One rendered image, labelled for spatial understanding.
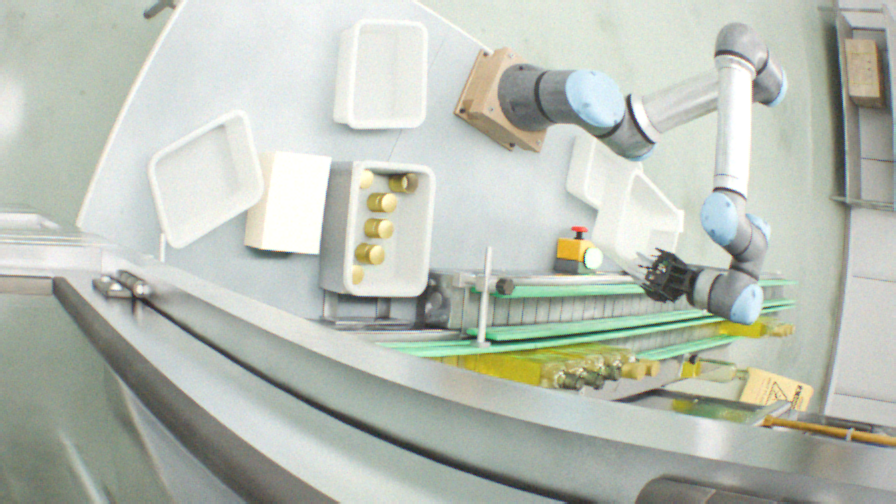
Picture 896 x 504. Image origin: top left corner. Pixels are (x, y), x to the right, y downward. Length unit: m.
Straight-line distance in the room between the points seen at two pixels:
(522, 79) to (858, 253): 5.90
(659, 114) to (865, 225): 5.75
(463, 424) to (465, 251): 1.51
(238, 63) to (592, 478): 1.28
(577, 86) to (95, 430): 1.39
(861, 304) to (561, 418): 7.04
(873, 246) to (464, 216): 5.86
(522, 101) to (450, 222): 0.28
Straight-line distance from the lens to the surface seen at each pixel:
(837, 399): 7.38
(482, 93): 1.66
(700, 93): 1.56
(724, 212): 1.24
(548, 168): 1.88
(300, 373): 0.28
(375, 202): 1.52
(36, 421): 0.22
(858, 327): 7.24
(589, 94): 1.53
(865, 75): 6.76
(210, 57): 1.39
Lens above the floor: 2.02
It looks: 49 degrees down
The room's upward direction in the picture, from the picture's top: 98 degrees clockwise
